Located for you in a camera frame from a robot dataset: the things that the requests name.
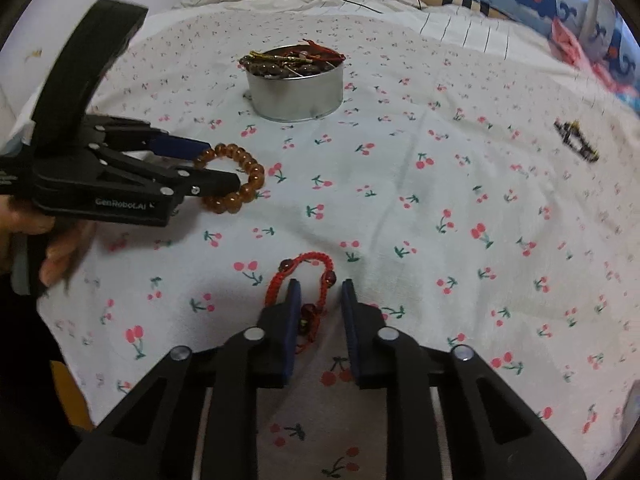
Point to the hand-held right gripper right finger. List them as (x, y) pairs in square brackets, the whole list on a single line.
[(348, 320)]

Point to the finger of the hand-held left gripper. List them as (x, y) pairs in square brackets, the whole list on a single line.
[(180, 146), (215, 182)]

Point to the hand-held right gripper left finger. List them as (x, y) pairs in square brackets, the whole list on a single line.
[(295, 310)]

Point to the round metal tin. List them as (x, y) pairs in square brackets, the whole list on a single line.
[(295, 95)]

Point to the person's left forearm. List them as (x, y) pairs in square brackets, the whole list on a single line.
[(25, 360)]

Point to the person's left hand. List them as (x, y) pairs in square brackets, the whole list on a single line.
[(65, 250)]

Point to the cherry print bed sheet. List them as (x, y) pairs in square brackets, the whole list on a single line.
[(425, 240)]

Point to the beige pillow with black stripes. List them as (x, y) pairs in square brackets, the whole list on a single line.
[(465, 2)]

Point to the pink cloth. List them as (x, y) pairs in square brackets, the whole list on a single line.
[(567, 40)]

